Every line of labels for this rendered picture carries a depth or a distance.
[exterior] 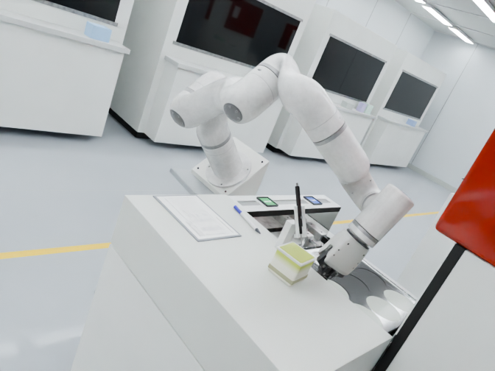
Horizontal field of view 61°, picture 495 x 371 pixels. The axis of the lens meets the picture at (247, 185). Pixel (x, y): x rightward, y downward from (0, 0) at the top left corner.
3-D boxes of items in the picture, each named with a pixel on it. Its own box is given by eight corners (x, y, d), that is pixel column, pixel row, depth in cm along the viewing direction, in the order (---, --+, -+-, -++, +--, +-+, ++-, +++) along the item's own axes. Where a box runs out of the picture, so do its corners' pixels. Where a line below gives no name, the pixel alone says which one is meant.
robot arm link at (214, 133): (193, 140, 158) (169, 90, 140) (227, 111, 164) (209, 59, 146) (213, 153, 151) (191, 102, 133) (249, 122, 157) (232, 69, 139)
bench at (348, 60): (352, 167, 705) (411, 50, 638) (285, 161, 575) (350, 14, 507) (306, 139, 770) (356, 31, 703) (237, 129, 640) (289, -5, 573)
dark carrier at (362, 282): (426, 312, 126) (426, 311, 125) (370, 342, 101) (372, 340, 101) (339, 245, 146) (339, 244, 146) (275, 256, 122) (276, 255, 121)
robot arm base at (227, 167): (199, 167, 175) (183, 135, 161) (238, 145, 177) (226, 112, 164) (218, 196, 162) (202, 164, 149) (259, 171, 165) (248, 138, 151)
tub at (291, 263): (306, 280, 101) (317, 258, 99) (289, 288, 95) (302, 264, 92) (282, 263, 104) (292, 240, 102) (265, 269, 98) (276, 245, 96)
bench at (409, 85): (406, 171, 864) (459, 79, 797) (364, 168, 734) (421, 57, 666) (365, 148, 929) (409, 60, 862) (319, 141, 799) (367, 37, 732)
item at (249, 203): (326, 235, 170) (342, 206, 165) (227, 249, 130) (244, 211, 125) (309, 223, 176) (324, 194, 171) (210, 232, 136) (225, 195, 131)
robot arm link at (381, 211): (349, 213, 113) (361, 227, 104) (384, 177, 110) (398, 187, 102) (370, 230, 115) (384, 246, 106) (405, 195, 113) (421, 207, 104)
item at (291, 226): (296, 258, 110) (318, 215, 105) (287, 260, 107) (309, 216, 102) (281, 244, 113) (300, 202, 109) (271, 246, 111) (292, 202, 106)
